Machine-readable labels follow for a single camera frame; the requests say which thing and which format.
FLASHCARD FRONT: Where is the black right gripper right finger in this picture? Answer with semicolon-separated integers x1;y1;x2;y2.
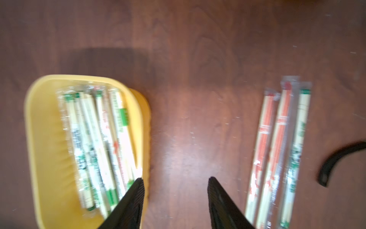
207;177;254;229

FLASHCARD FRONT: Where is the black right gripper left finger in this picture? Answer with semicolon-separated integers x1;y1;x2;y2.
99;177;145;229

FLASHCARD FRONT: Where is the green panda chopsticks pair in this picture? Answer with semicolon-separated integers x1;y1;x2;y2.
279;82;312;229

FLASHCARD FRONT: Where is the red print chopsticks pair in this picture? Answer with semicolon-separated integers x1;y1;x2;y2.
245;88;279;225

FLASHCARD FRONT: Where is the white green text chopsticks pair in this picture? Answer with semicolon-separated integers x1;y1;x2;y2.
108;88;141;185

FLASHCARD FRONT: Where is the yellow plastic storage box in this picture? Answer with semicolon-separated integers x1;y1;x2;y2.
24;74;151;229

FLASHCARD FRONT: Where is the green print wrapped chopsticks pair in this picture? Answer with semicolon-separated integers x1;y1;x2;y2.
59;90;96;212

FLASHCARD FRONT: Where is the metal wrench yellow handle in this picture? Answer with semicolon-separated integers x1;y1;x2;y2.
317;140;366;187

